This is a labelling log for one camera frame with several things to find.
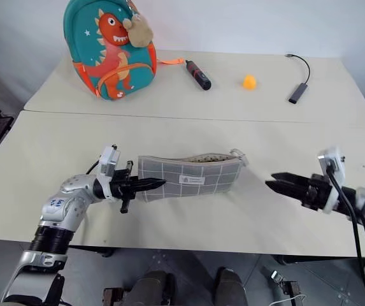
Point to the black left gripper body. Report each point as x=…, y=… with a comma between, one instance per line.
x=123, y=188

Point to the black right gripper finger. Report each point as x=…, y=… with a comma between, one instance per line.
x=293, y=179
x=287, y=189

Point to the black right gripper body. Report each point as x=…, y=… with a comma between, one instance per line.
x=317, y=192

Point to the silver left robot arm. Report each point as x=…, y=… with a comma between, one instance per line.
x=74, y=198

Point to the grey plaid zipper pouch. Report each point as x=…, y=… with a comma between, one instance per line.
x=201, y=172

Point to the metal clamp fixture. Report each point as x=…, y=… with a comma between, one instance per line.
x=285, y=287

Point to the dark rounded shape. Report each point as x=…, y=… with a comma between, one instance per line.
x=152, y=288
x=230, y=287

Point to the small orange yellow toy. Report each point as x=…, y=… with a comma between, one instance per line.
x=250, y=83

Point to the teal dinosaur backpack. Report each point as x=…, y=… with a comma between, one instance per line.
x=112, y=73

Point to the black marker pen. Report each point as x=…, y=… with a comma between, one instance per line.
x=198, y=76

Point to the beige plush toy pendant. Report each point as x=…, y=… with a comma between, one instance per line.
x=139, y=32

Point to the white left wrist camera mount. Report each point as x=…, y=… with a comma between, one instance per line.
x=109, y=161

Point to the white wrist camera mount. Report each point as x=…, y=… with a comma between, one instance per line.
x=109, y=161
x=334, y=159

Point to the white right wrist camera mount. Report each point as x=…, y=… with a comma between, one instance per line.
x=334, y=159

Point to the black table frame bar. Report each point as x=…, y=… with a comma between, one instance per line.
x=312, y=259

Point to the brown rusty bracket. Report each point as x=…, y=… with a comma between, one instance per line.
x=113, y=296

